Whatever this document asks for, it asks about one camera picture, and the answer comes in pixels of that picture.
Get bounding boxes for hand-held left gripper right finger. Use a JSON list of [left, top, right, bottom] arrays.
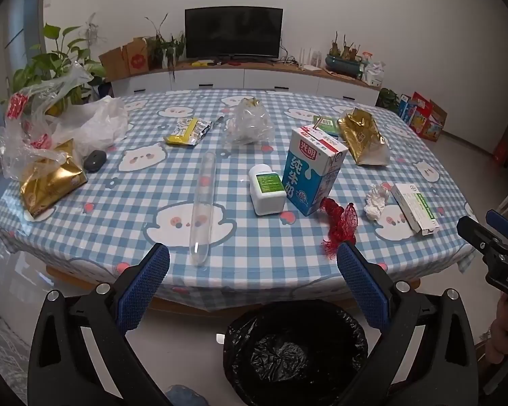
[[336, 241, 477, 406]]

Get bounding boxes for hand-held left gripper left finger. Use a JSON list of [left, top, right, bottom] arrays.
[[27, 243, 183, 406]]

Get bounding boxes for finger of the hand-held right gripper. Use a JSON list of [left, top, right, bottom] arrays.
[[486, 209, 508, 249], [456, 216, 505, 260]]

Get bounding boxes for white green medicine box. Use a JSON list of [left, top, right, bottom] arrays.
[[390, 183, 441, 236]]

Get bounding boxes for clear plastic tube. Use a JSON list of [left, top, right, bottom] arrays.
[[188, 151, 218, 267]]

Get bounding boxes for black-lined trash bin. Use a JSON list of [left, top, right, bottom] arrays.
[[223, 300, 369, 406]]

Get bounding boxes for blue white milk carton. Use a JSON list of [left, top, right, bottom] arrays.
[[282, 119, 348, 217]]

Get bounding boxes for yellow white snack wrapper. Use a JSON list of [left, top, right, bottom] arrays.
[[164, 117, 212, 147]]

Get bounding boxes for person's right hand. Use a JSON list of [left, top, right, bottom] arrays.
[[485, 292, 508, 364]]

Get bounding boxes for red mesh net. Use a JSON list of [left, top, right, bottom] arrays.
[[319, 198, 360, 261]]

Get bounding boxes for crumpled white tissue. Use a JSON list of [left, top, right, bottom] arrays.
[[363, 183, 391, 220]]

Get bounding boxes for blue checked tablecloth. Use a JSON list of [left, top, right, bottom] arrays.
[[0, 89, 479, 318]]

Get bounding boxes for light blue slipper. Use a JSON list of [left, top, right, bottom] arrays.
[[168, 384, 208, 406]]

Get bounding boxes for pile of colourful cartons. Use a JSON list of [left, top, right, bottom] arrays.
[[397, 91, 448, 142]]

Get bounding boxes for white bottle green label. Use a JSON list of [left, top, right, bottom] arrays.
[[248, 164, 288, 216]]

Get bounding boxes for dark grey computer mouse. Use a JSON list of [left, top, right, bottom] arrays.
[[82, 150, 107, 173]]

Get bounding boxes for gold foil bag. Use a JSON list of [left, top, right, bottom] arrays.
[[19, 139, 89, 221], [338, 108, 390, 166]]

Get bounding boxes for dark green bundle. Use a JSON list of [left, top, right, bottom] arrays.
[[376, 88, 401, 113]]

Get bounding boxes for small green box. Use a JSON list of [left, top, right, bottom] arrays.
[[312, 115, 341, 137]]

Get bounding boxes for white plastic bag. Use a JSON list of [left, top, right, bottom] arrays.
[[46, 95, 130, 157]]

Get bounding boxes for white tissue pack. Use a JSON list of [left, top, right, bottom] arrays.
[[364, 60, 386, 87]]

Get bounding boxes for clear bag with red print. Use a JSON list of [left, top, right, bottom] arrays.
[[0, 61, 94, 180]]

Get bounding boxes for crumpled clear plastic bag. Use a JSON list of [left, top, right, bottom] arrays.
[[224, 97, 274, 146]]

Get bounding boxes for bonsai in blue pot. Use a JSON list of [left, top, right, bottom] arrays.
[[325, 31, 362, 79]]

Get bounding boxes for white television cabinet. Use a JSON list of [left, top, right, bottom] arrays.
[[106, 59, 382, 106]]

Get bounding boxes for plain brown cardboard box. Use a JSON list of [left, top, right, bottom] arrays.
[[98, 44, 130, 79]]

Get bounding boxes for white router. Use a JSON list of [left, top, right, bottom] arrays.
[[298, 48, 324, 72]]

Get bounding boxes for cardboard box with red print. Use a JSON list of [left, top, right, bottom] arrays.
[[125, 37, 151, 74]]

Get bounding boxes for small potted plant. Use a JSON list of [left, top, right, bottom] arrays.
[[144, 13, 187, 79]]

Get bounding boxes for large green potted plant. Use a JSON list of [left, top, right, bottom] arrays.
[[2, 23, 108, 115]]

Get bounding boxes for black television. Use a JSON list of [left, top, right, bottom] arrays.
[[184, 7, 284, 62]]

